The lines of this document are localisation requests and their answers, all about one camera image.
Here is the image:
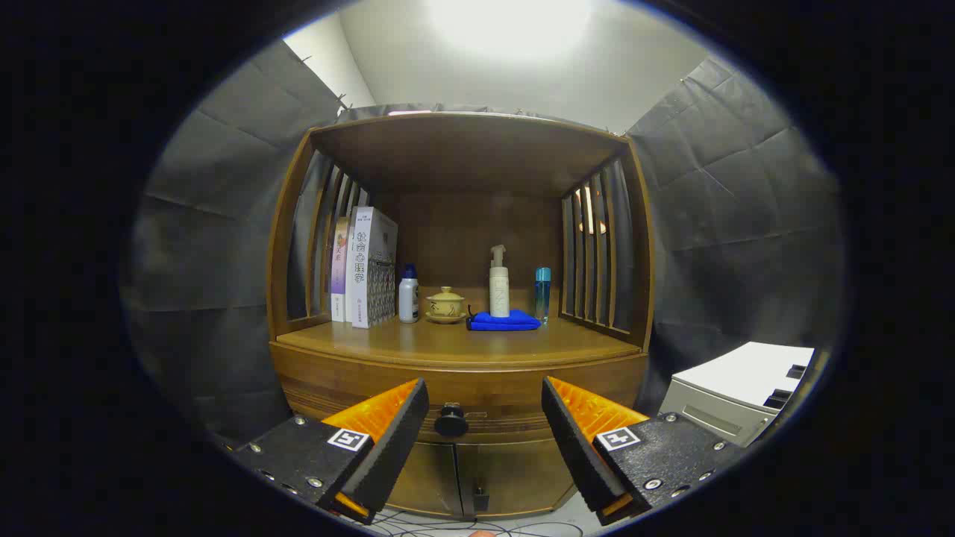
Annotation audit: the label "wooden cabinet door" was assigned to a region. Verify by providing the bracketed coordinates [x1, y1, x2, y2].
[388, 442, 460, 517]
[457, 440, 579, 517]

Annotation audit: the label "wooden cabinet with slatted sides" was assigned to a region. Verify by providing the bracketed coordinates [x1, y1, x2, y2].
[266, 112, 657, 521]

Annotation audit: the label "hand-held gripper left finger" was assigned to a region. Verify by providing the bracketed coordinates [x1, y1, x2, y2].
[231, 377, 430, 525]

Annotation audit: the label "white bottle with blue cap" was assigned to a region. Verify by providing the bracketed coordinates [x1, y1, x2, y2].
[398, 263, 420, 324]

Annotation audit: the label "thick white book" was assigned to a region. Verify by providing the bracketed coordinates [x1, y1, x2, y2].
[345, 207, 399, 330]

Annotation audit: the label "thin purple-spined book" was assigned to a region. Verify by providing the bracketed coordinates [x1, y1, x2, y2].
[331, 216, 351, 323]

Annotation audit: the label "clear blue bottle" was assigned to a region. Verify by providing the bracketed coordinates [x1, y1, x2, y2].
[534, 267, 552, 324]

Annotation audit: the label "white pump bottle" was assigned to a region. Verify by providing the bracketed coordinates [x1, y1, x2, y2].
[489, 245, 511, 319]

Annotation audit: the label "yellow lidded tea bowl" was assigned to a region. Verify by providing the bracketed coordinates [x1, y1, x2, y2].
[425, 286, 468, 324]

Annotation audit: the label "folded blue cloth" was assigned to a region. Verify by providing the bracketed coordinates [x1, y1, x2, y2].
[466, 310, 542, 332]

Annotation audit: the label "black floor cables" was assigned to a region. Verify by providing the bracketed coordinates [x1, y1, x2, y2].
[366, 511, 590, 537]

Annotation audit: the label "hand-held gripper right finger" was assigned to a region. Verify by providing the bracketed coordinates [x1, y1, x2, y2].
[541, 375, 747, 527]

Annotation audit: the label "wooden countertop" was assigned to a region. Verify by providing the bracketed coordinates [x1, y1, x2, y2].
[276, 317, 644, 368]

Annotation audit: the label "wooden drawer with black knob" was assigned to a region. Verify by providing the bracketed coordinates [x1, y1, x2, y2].
[270, 342, 648, 445]

